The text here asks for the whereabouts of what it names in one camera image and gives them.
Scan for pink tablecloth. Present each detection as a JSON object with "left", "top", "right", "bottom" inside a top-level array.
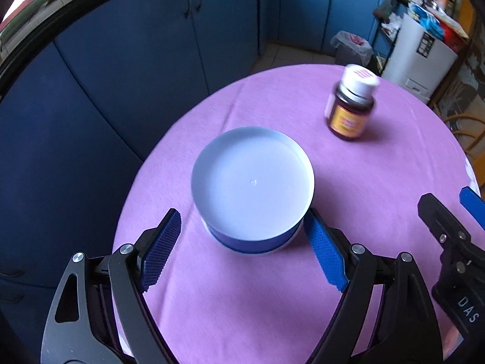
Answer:
[{"left": 112, "top": 64, "right": 482, "bottom": 364}]

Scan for red plastic basket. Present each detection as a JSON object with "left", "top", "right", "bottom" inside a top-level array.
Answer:
[{"left": 440, "top": 19, "right": 468, "bottom": 52}]

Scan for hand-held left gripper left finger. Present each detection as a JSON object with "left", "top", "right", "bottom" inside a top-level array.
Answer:
[{"left": 41, "top": 208, "right": 182, "bottom": 364}]

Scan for brown medicine bottle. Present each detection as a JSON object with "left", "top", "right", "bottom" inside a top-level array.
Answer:
[{"left": 324, "top": 64, "right": 380, "bottom": 141}]

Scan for blue packet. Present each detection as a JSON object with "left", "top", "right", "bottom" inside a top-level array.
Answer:
[{"left": 409, "top": 3, "right": 446, "bottom": 39}]

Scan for blue paper cup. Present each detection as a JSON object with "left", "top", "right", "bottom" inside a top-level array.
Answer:
[{"left": 190, "top": 127, "right": 316, "bottom": 254}]

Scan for blue kitchen cabinets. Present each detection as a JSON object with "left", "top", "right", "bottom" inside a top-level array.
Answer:
[{"left": 0, "top": 0, "right": 383, "bottom": 304}]

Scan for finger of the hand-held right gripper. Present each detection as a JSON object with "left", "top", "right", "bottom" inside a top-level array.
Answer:
[
  {"left": 459, "top": 187, "right": 485, "bottom": 230},
  {"left": 418, "top": 193, "right": 472, "bottom": 253}
]

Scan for wooden glass door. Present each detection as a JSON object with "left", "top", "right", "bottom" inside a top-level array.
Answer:
[{"left": 430, "top": 42, "right": 485, "bottom": 167}]

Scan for white storage cabinet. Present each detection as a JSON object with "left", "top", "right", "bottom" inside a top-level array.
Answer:
[{"left": 381, "top": 13, "right": 459, "bottom": 103}]

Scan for black kitchen countertop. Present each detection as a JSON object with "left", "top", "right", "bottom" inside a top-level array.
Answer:
[{"left": 0, "top": 0, "right": 391, "bottom": 95}]

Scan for grey bin with plastic bag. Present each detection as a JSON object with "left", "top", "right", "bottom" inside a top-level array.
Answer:
[{"left": 330, "top": 30, "right": 374, "bottom": 69}]

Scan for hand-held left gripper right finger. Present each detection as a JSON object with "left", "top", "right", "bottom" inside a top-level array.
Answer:
[{"left": 303, "top": 208, "right": 444, "bottom": 364}]

